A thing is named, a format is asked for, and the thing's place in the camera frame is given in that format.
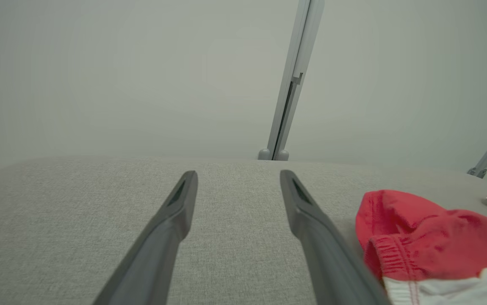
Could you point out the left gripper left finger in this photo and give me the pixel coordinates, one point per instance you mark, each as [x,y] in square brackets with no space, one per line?
[159,241]

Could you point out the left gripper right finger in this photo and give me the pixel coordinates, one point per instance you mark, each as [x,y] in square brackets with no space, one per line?
[324,254]

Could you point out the red garment with white trim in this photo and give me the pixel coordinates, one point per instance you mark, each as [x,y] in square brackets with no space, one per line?
[430,237]

